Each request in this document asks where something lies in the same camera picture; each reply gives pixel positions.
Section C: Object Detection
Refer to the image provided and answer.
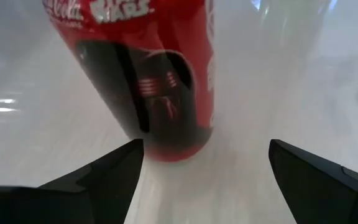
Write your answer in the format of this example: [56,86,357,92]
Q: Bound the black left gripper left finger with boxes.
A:
[0,138,145,224]

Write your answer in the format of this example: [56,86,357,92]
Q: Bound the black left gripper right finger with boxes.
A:
[268,139,358,224]

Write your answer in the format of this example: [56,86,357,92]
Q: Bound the red Star Wars Coca-Cola can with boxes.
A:
[41,0,216,163]

